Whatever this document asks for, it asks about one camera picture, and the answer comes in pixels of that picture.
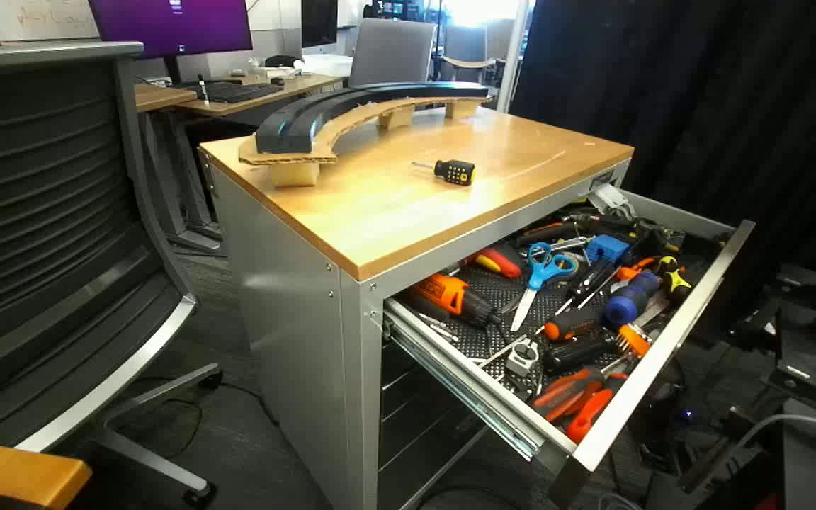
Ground small black stubby screwdriver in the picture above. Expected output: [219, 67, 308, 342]
[423, 158, 475, 186]

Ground open grey metal drawer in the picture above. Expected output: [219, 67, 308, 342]
[386, 183, 753, 474]

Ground orange black power tool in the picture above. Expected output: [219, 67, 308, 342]
[415, 274, 494, 326]

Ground grey metal tool cabinet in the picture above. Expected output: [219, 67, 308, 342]
[202, 111, 631, 510]

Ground blue plastic tool block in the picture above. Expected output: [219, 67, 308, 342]
[585, 234, 630, 263]

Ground grey fabric office chair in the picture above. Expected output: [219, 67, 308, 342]
[349, 17, 437, 84]

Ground black keyboard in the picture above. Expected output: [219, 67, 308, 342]
[178, 81, 280, 101]

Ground wooden office desk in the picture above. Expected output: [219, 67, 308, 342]
[134, 73, 344, 118]

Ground purple screen monitor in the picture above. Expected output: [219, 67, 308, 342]
[89, 0, 253, 56]

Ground black mesh office chair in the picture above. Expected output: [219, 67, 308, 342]
[0, 43, 220, 508]

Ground blue handled scissors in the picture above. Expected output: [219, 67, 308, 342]
[511, 240, 577, 332]

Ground blue handled screwdriver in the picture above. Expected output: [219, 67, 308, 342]
[604, 268, 661, 326]

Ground red handled pliers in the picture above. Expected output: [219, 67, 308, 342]
[534, 367, 619, 442]

